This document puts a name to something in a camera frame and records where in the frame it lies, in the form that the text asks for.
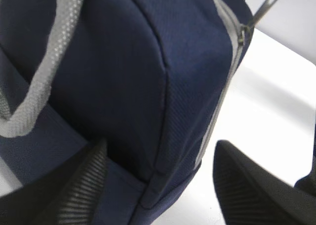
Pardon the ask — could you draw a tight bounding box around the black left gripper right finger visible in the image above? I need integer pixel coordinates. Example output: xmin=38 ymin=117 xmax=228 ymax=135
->
xmin=213 ymin=140 xmax=316 ymax=225

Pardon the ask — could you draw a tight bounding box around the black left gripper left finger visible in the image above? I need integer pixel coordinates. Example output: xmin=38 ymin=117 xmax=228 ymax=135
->
xmin=0 ymin=139 xmax=108 ymax=225

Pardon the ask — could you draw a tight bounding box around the navy blue lunch bag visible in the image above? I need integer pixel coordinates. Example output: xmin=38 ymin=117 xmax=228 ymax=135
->
xmin=0 ymin=0 xmax=253 ymax=225

